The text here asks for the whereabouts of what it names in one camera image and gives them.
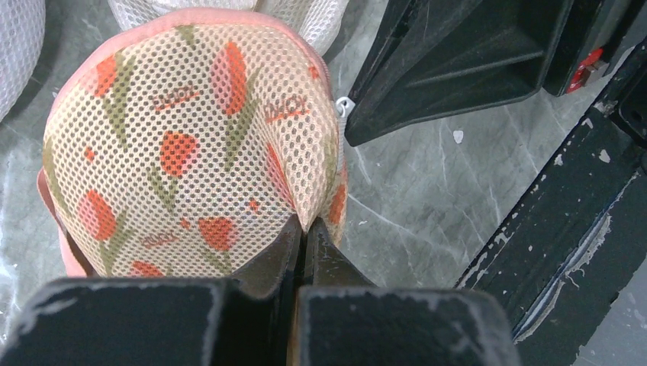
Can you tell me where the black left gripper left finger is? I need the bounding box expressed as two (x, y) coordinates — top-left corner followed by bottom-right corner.
(1, 217), (302, 365)

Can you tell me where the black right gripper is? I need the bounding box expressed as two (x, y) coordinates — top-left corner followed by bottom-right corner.
(345, 0), (646, 146)

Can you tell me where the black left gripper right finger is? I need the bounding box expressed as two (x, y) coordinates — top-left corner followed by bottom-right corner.
(295, 219), (521, 365)

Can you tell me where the tulip print mesh laundry bag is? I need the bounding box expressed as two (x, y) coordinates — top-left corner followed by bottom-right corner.
(37, 8), (348, 277)

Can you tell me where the cream embroidered mesh laundry bag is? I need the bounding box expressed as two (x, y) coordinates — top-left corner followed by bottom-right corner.
(108, 0), (348, 55)

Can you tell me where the white blue-trimmed mesh laundry bag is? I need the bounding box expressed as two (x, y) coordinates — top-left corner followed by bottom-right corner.
(1, 0), (46, 118)

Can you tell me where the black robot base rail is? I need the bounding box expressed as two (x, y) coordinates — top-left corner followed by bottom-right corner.
(457, 43), (646, 365)

